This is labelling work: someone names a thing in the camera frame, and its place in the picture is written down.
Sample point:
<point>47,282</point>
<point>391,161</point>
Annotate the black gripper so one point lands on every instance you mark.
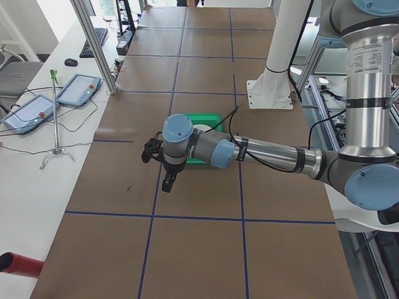
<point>173,168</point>

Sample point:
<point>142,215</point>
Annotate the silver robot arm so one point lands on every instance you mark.
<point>363,170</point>

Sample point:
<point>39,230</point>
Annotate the white round plate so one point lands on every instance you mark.
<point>202,127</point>

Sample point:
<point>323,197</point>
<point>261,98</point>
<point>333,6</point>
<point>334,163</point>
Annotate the green plastic tray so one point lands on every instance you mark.
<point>205,121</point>

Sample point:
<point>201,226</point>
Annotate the far blue teach pendant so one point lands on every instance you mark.
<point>79,90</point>

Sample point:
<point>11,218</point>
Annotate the blue teach pendant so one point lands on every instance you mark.
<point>30,115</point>
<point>79,90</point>

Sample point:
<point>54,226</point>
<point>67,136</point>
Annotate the black computer mouse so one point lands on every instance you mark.
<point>71,62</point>

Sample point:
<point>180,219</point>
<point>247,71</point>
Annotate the metal reacher grabber tool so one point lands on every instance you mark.
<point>57,151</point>

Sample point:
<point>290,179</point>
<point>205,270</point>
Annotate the near blue teach pendant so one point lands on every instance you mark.
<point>30,115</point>

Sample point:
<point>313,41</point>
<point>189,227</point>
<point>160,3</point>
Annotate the red cylinder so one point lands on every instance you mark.
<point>20,265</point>

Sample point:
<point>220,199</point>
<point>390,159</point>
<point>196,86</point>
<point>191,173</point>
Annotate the white plastic chair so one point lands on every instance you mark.
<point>351,218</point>

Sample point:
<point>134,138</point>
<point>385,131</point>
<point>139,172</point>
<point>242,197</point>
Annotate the grey office chair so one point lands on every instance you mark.
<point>16,76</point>

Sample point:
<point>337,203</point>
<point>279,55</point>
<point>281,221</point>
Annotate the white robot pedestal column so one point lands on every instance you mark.
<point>271,90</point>

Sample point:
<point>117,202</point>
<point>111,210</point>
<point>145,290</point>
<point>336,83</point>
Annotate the aluminium frame post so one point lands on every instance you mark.
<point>86,24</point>

